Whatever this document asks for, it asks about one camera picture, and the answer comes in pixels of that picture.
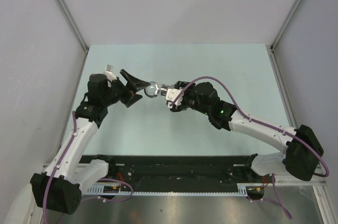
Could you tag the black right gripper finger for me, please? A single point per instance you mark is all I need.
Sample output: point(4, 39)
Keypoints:
point(177, 85)
point(174, 108)

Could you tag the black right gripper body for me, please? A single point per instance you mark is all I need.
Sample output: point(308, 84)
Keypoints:
point(189, 99)

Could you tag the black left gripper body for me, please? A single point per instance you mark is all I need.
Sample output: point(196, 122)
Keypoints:
point(124, 93)

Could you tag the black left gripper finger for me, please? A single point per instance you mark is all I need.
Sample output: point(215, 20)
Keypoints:
point(131, 99)
point(133, 82)

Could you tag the clear elbow pipe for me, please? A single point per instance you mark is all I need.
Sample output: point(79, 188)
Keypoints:
point(154, 90)

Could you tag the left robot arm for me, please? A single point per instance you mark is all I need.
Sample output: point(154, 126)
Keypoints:
point(60, 187)

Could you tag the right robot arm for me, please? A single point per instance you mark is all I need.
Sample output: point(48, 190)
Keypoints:
point(298, 149)

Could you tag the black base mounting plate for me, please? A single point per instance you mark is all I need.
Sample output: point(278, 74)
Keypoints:
point(180, 172)

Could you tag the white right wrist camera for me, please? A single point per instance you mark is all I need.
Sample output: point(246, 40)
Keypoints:
point(172, 97)

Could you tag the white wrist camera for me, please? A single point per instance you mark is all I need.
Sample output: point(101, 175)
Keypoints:
point(108, 72)
point(172, 97)

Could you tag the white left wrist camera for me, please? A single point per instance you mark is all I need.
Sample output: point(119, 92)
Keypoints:
point(108, 72)

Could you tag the white slotted cable duct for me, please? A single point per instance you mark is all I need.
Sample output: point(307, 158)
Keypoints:
point(239, 190)

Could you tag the aluminium frame post left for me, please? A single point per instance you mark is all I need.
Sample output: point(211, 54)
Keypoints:
point(72, 24)

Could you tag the aluminium frame post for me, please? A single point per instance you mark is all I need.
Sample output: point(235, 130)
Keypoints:
point(72, 24)
point(287, 21)

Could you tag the aluminium frame post right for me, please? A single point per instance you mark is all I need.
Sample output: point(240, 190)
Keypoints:
point(287, 21)

